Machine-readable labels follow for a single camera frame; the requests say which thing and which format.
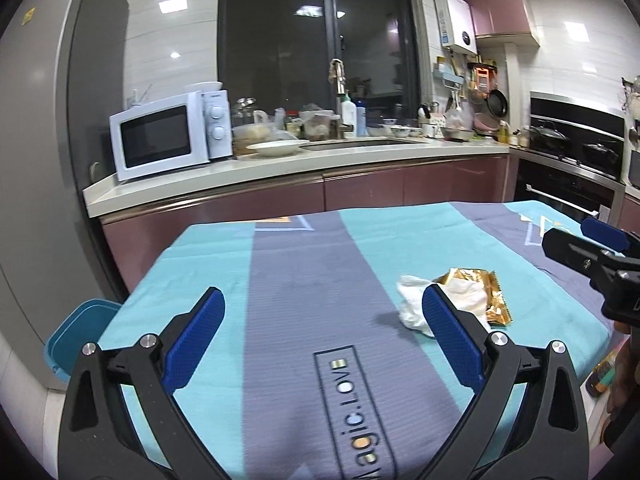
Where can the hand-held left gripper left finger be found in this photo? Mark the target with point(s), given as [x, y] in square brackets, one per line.
[195, 345]

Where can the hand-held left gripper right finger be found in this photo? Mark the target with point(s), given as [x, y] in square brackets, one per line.
[452, 340]

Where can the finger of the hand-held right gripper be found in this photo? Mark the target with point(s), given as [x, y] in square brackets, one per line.
[570, 250]
[605, 234]

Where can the white tissue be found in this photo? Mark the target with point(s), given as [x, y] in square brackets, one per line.
[412, 305]

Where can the gold snack wrapper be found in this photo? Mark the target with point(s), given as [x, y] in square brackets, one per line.
[497, 302]

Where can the blue trash bin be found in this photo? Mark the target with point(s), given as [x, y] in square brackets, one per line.
[75, 340]

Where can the person's right hand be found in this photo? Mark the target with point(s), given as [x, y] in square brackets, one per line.
[627, 370]

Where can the black built-in oven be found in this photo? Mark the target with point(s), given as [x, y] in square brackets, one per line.
[560, 185]

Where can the black cooking pot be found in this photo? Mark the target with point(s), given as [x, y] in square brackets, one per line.
[600, 154]

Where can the black wok with lid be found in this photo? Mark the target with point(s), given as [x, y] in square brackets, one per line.
[547, 137]

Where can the striped teal printed blanket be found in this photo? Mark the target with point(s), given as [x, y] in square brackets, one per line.
[300, 285]

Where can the black range hood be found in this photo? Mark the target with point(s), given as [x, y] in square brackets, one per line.
[575, 110]

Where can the yellow oil bottle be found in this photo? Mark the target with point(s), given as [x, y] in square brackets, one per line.
[503, 134]

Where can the pink pot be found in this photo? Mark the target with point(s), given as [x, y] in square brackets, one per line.
[485, 125]

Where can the metal bowl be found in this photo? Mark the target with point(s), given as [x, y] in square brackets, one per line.
[456, 135]

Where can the hanging frying pan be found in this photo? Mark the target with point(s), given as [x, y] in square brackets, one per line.
[498, 104]

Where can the white kitchen countertop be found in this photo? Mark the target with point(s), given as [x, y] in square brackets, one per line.
[200, 175]

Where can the pink lower cabinets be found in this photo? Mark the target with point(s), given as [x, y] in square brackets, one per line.
[350, 185]

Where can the orange hanging grater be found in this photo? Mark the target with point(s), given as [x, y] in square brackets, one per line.
[485, 79]

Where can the utensil holder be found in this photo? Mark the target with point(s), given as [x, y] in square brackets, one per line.
[425, 125]

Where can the patterned small bowls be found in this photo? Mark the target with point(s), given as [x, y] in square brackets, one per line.
[402, 131]

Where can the white microwave oven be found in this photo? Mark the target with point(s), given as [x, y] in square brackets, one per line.
[155, 137]

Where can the white plate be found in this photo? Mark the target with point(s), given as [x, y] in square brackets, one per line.
[275, 148]

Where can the clear plastic bag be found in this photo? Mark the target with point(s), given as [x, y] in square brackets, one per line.
[283, 133]

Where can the white mug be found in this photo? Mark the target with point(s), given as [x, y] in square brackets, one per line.
[260, 117]

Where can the glass pitcher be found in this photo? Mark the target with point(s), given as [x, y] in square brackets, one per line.
[243, 112]

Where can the grey refrigerator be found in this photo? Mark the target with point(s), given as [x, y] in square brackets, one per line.
[45, 160]

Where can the blue bottle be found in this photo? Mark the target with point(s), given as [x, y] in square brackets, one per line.
[361, 119]

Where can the pink upper cabinet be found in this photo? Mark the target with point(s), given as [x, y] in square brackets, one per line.
[500, 10]

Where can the white soap bottle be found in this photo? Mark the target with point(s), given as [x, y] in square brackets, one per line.
[348, 115]

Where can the clear plastic container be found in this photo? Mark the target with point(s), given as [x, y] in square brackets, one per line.
[315, 127]

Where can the white water heater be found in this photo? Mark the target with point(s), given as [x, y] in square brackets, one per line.
[457, 20]

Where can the white dish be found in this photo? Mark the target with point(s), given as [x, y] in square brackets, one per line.
[205, 87]

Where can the steel kitchen faucet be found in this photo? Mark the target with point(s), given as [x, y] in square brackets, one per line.
[337, 72]

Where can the dark sliding window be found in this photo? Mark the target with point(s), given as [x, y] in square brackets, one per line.
[280, 35]

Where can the blue wall rack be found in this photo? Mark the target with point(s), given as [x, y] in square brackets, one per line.
[447, 77]

